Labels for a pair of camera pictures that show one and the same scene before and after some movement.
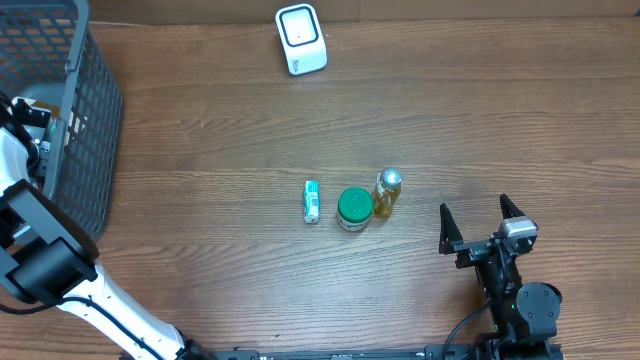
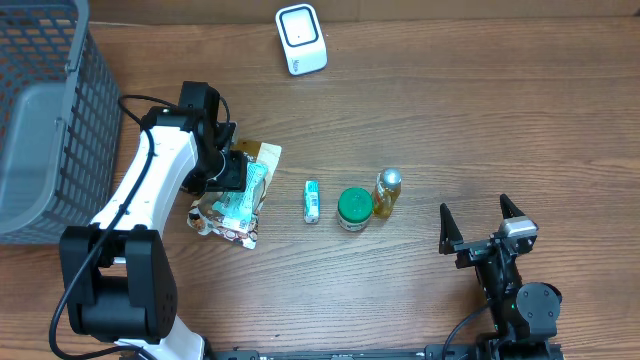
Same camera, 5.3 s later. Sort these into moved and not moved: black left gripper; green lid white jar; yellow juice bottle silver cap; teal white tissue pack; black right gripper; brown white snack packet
Moved: black left gripper; brown white snack packet
Not moved: green lid white jar; black right gripper; teal white tissue pack; yellow juice bottle silver cap
